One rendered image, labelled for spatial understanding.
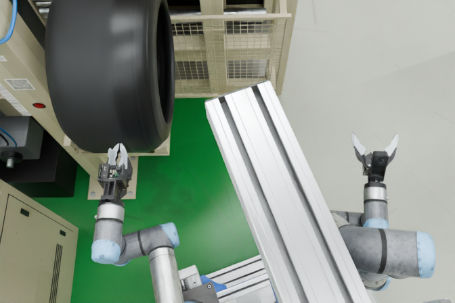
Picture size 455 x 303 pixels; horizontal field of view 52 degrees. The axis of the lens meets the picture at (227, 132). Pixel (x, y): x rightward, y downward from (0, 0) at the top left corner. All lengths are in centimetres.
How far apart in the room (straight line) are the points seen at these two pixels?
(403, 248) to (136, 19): 93
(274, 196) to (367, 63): 258
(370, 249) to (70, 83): 91
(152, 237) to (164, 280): 14
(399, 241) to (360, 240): 10
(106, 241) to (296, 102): 181
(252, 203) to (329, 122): 232
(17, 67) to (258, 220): 117
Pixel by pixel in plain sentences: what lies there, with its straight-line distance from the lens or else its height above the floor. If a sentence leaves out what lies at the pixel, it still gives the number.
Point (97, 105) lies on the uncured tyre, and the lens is 139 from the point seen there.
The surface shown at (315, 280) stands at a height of 203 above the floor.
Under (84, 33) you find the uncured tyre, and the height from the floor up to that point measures 148.
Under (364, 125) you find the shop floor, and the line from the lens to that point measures 289.
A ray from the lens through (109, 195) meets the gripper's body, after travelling 136.
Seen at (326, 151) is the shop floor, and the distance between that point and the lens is 278.
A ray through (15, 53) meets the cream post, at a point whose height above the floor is 140.
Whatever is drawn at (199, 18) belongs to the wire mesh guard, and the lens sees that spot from 195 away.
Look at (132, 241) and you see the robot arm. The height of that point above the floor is 120.
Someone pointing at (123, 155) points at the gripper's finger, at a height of 124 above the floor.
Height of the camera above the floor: 256
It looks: 67 degrees down
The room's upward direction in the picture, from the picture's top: 4 degrees counter-clockwise
